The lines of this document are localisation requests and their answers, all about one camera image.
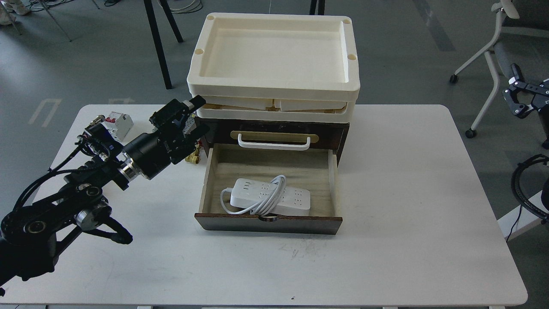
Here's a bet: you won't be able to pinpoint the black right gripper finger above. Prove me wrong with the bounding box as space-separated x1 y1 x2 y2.
502 64 549 119

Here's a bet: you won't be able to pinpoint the white shelf edge right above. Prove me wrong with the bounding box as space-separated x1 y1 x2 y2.
498 205 541 241

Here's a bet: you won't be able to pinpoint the black stand legs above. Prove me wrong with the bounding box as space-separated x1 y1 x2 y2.
142 0 184 90

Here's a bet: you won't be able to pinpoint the metal mesh power supply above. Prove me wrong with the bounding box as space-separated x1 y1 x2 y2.
173 114 196 133

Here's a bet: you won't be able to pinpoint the white drawer handle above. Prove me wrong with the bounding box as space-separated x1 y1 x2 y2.
238 133 311 151

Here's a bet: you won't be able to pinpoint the white power strip with cable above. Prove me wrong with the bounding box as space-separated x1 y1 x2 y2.
220 175 311 216

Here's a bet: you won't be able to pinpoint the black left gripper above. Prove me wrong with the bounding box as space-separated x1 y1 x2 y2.
121 95 210 181

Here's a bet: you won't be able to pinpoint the brass valve red handle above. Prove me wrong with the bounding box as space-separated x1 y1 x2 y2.
184 143 202 164

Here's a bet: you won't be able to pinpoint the open wooden drawer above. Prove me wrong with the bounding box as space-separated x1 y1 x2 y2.
194 143 343 235

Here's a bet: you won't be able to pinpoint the black cable loop right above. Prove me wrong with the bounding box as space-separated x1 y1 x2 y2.
510 154 549 221

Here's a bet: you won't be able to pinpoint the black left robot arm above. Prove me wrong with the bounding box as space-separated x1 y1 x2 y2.
0 95 208 284

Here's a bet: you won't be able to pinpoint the cream plastic tray top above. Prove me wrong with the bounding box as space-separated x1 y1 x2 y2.
187 12 360 102

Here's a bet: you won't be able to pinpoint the white circuit breaker red switches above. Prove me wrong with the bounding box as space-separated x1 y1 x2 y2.
102 112 133 142

